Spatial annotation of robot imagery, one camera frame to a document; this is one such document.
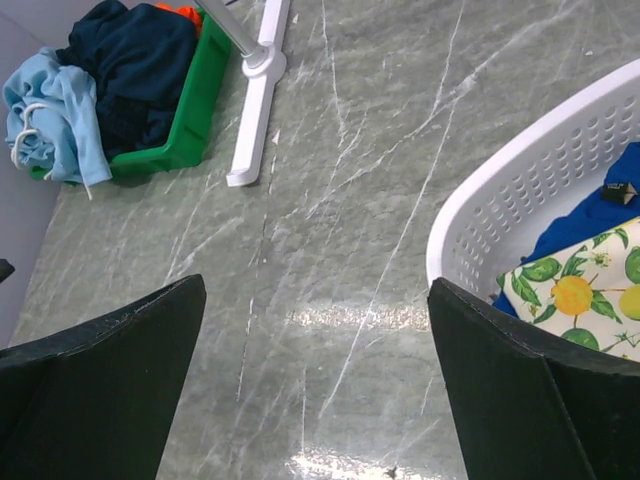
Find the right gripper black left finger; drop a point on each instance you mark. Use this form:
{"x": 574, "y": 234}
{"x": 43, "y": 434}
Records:
{"x": 97, "y": 400}

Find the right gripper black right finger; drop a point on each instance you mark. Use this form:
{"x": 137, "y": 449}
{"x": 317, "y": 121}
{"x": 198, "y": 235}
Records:
{"x": 528, "y": 404}

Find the light blue shorts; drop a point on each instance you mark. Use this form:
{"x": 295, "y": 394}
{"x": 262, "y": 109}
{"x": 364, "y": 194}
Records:
{"x": 52, "y": 123}

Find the lemon print cloth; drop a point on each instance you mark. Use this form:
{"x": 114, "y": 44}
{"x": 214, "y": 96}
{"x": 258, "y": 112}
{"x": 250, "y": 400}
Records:
{"x": 587, "y": 293}

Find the white perforated laundry basket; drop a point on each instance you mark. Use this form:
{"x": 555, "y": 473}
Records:
{"x": 494, "y": 218}

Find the green plastic tray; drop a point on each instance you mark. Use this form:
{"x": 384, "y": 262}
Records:
{"x": 189, "y": 132}

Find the navy blue garment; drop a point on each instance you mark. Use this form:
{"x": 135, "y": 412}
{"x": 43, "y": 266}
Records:
{"x": 139, "y": 59}

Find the white clothes rack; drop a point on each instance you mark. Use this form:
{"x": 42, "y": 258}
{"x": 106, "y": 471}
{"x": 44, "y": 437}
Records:
{"x": 264, "y": 64}

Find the orange garment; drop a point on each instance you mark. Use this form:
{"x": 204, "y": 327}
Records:
{"x": 191, "y": 13}

